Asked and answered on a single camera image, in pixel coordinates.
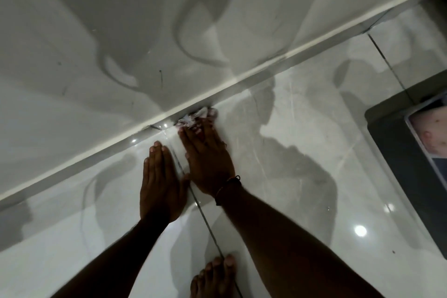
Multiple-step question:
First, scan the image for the person's left hand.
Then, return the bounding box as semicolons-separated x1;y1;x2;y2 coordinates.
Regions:
139;141;191;225

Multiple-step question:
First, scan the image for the person's right hand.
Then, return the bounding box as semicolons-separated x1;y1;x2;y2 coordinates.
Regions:
178;118;236;197

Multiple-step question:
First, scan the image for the white patterned cleaning cloth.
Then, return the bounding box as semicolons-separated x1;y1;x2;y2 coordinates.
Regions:
176;107;219;134

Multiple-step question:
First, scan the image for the person's left forearm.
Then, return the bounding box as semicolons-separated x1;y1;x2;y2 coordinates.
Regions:
50;217;172;298

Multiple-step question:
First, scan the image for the person's right forearm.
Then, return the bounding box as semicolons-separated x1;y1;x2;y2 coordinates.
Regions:
217;185;385;298

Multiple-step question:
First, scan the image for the person's bare foot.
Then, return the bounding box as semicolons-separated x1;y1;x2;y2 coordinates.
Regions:
190;254;238;298

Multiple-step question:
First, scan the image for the dark grey floor mat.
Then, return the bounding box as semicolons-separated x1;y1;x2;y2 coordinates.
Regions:
364;79;447;261

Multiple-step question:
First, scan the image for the white framed picture board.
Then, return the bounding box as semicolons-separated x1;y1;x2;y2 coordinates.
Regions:
404;91;447;184

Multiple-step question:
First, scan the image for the dark thread wrist bracelet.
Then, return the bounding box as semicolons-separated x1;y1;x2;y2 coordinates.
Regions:
214;175;242;207

